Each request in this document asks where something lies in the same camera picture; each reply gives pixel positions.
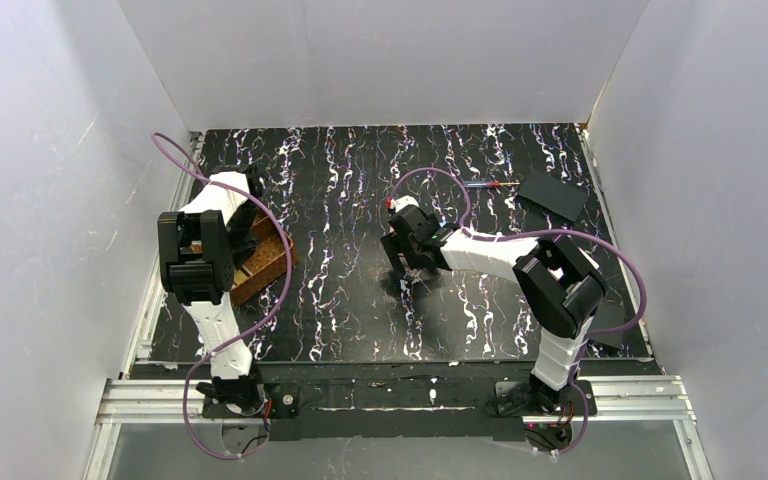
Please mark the black flat box far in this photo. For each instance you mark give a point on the black flat box far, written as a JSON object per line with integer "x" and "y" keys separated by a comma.
{"x": 564, "y": 200}

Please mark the brown woven basket card holder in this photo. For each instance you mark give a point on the brown woven basket card holder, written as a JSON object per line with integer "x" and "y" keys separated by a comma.
{"x": 266, "y": 265}

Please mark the black flat box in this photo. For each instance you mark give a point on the black flat box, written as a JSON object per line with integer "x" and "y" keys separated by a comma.
{"x": 608, "y": 315}
{"x": 564, "y": 200}

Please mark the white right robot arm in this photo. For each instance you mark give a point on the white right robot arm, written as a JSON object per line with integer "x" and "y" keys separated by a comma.
{"x": 561, "y": 286}

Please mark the aluminium frame rail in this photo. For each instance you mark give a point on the aluminium frame rail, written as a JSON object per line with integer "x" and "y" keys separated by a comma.
{"x": 414, "y": 427}

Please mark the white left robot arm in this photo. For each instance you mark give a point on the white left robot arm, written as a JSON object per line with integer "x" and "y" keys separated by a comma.
{"x": 201, "y": 247}

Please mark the blue red screwdriver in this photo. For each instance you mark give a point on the blue red screwdriver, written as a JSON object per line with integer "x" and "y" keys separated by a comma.
{"x": 479, "y": 185}

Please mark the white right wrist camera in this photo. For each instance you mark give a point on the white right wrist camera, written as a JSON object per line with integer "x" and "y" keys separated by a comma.
{"x": 396, "y": 204}

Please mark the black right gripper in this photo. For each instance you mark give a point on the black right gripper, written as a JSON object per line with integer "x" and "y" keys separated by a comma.
{"x": 396, "y": 248}

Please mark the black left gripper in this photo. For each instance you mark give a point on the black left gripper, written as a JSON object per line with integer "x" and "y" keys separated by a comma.
{"x": 245, "y": 221}

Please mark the black flat box near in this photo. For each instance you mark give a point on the black flat box near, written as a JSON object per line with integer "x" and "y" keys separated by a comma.
{"x": 608, "y": 315}

